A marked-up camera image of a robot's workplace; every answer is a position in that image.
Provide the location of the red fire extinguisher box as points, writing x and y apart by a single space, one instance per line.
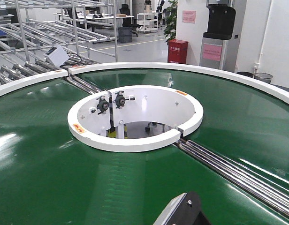
177 51

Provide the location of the black grey robot part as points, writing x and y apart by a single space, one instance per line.
184 209

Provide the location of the dark grey crate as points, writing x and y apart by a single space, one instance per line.
124 34

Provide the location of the white shelving trolley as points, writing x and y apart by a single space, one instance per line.
148 22

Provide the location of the grey wire waste basket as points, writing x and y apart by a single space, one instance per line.
264 77

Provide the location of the steel roller flow rack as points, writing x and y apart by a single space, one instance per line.
29 28

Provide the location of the steel transfer rollers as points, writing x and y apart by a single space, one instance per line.
268 192

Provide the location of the white control box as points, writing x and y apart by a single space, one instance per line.
57 55

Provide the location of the black water dispenser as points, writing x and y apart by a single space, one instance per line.
219 32

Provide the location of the white office desk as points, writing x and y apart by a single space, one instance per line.
107 21

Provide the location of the pink wall notice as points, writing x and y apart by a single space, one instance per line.
189 16

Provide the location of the tall green indoor plant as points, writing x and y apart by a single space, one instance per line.
171 20

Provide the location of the green circular conveyor belt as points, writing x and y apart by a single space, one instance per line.
48 177

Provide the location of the white outer conveyor rim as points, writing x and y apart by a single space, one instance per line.
24 82

